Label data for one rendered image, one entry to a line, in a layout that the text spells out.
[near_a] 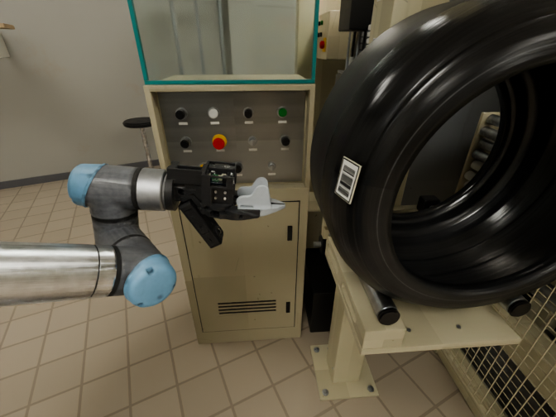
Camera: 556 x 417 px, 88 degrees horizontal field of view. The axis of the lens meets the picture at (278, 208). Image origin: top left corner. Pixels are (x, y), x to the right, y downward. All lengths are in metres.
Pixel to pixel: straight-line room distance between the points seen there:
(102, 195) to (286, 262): 0.92
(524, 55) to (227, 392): 1.50
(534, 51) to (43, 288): 0.64
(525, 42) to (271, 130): 0.78
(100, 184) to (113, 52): 3.46
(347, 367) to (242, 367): 0.51
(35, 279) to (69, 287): 0.04
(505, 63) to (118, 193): 0.57
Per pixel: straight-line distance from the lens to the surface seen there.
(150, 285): 0.47
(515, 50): 0.48
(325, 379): 1.59
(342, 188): 0.44
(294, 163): 1.13
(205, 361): 1.67
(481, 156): 1.12
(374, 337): 0.69
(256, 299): 1.46
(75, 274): 0.45
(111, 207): 0.56
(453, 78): 0.44
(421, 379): 1.72
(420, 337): 0.78
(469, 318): 0.87
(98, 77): 3.98
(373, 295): 0.67
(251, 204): 0.52
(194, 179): 0.51
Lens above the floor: 1.37
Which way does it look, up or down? 29 degrees down
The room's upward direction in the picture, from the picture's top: straight up
